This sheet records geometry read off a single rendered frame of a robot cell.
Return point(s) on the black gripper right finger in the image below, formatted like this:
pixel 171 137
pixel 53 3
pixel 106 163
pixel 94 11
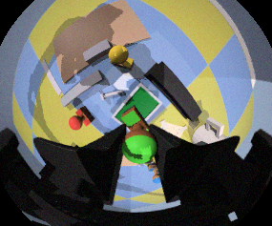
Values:
pixel 179 162

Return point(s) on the brown clipboard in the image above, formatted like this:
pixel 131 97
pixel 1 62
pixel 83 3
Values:
pixel 93 35

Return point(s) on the white paper card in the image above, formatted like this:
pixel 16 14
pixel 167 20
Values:
pixel 172 128

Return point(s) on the dark grey mug with white handle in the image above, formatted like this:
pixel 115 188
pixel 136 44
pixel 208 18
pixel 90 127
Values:
pixel 206 133

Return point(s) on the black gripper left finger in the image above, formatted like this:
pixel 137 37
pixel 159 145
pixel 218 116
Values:
pixel 98 162

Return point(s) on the beige cardboard box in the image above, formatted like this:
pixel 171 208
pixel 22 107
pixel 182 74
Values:
pixel 127 162

